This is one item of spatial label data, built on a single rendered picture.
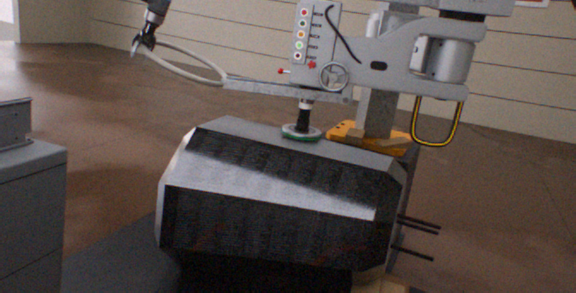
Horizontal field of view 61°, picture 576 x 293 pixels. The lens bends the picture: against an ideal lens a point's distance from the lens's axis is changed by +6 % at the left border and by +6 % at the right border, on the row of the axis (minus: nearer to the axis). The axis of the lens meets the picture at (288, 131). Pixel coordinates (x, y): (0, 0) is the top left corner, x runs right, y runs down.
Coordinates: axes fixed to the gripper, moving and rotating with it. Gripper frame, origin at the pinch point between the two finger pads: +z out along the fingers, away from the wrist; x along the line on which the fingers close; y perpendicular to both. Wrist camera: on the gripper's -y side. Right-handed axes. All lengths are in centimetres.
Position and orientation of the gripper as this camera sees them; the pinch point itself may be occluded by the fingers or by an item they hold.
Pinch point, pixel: (138, 56)
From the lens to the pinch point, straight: 251.3
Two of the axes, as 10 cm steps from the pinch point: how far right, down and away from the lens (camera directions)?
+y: 3.4, 4.5, -8.3
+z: -4.4, 8.5, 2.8
